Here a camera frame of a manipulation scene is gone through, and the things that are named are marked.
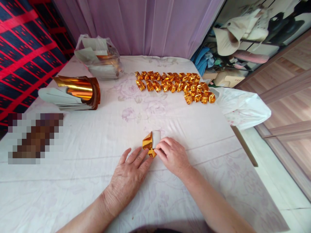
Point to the person's left hand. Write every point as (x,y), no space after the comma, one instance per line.
(127,175)

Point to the person's right hand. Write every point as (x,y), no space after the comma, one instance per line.
(173,155)

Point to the gold paper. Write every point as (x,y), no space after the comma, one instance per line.
(150,144)

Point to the floral white bed sheet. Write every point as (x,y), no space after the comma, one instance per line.
(121,136)

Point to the rows of folded gold ingots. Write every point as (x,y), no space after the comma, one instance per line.
(173,85)

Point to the white plastic bag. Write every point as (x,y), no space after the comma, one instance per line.
(243,106)

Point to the stack of gold foil sheets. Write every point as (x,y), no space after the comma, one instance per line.
(73,93)

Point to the plastic bag of foil sheets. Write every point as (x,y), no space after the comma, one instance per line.
(98,64)

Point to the pale purple curtain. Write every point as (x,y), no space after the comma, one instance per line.
(145,26)

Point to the cluttered rack with hats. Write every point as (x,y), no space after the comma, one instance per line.
(245,43)

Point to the red and black patterned blanket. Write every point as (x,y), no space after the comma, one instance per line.
(26,53)

